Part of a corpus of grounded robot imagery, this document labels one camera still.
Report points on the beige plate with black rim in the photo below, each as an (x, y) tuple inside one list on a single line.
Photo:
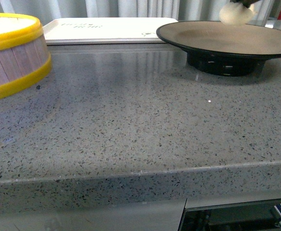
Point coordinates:
[(218, 49)]

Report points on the white steamed bun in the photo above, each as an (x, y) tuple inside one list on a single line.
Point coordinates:
[(235, 14)]

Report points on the white rectangular tray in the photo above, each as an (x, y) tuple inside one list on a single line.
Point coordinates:
[(104, 30)]

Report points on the grey pleated curtain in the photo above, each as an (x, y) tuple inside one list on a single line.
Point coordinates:
[(181, 10)]

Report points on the bamboo steamer with yellow bands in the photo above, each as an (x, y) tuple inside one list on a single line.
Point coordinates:
[(24, 57)]

